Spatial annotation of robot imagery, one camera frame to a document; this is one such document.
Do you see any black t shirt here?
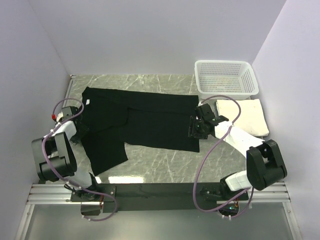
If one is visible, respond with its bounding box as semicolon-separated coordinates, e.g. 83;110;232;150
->
81;87;200;176

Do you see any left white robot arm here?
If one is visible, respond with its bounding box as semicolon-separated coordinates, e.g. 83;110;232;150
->
31;117;100;201

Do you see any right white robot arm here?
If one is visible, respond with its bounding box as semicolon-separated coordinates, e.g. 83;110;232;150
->
188;103;288;200

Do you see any folded white t shirt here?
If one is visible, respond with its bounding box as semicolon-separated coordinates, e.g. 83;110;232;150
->
216;99;270;137

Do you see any white perforated plastic basket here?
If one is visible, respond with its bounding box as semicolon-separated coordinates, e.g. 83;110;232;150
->
194;60;259;100

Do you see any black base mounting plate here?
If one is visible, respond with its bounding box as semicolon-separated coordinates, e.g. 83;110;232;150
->
69;182;251;215

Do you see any aluminium left side rail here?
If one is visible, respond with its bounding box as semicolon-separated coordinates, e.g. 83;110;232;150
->
38;74;76;183

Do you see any aluminium front frame rail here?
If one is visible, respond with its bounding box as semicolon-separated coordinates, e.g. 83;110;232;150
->
26;182;291;205

